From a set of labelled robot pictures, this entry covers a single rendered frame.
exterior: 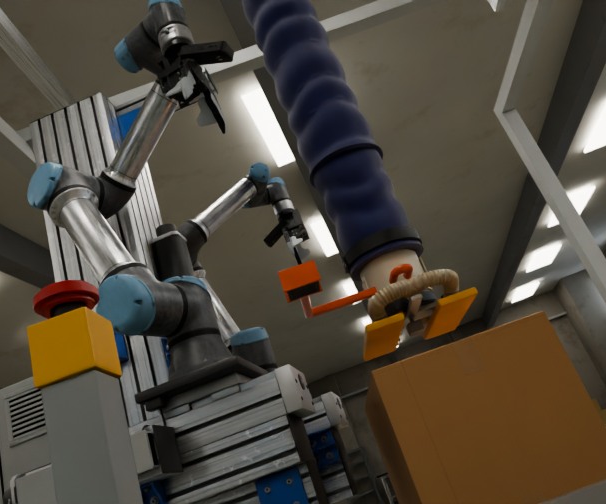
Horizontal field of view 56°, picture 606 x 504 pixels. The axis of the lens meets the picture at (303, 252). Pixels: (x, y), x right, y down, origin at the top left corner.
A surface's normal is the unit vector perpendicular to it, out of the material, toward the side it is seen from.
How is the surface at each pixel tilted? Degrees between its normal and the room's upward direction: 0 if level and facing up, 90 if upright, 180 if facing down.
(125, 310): 97
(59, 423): 90
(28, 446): 90
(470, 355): 90
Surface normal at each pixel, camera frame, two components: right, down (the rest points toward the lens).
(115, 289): -0.45, -0.10
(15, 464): -0.22, -0.33
